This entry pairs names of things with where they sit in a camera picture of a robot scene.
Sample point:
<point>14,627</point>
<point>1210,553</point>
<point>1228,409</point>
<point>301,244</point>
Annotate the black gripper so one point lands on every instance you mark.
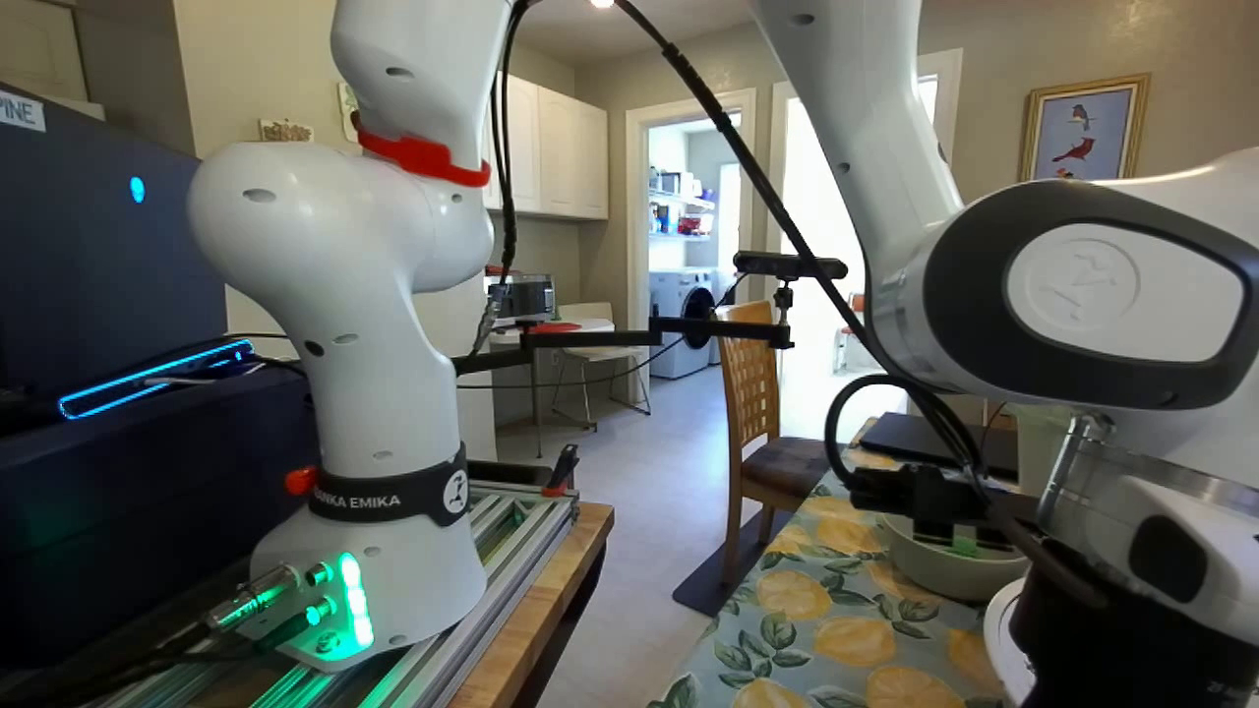
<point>1125,661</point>

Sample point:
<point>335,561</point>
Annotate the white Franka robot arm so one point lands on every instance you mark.
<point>354,261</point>

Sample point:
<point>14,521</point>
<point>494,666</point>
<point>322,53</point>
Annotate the small green object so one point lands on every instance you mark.
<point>965,538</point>

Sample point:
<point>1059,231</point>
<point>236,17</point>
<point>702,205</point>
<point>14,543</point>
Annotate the small plain white bowl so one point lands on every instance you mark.
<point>946,571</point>

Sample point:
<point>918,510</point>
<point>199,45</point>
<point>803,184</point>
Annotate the lemon print tablecloth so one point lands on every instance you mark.
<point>810,615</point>

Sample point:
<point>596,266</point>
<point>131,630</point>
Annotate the black flat laptop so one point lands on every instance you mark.
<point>890,437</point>

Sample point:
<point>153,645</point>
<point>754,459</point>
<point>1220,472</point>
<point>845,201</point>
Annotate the wooden lattice back chair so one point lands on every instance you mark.
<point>747,395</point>

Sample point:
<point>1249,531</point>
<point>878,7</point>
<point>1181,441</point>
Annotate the framed bird picture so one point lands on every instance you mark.
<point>1084,133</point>

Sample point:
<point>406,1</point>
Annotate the white washing machine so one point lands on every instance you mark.
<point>674,307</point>

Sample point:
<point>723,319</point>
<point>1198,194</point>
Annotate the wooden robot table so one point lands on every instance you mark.
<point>537,641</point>

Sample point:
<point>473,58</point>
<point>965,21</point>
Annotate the red black clamp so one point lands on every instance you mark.
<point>565,468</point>

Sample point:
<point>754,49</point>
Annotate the white side table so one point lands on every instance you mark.
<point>592,316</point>

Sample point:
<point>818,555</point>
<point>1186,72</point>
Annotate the silver microwave oven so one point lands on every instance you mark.
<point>528,299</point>

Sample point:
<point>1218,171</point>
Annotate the orange knob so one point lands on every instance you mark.
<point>301,481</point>

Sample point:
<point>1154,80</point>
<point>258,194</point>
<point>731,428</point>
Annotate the black box with blue light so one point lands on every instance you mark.
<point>144,497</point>

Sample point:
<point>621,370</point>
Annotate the black stereo camera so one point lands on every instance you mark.
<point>789,266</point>

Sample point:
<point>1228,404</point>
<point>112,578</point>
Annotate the aluminium rail base plate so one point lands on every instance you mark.
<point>511,553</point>

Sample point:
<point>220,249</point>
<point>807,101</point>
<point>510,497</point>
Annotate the white wall cabinets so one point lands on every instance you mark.
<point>565,143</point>

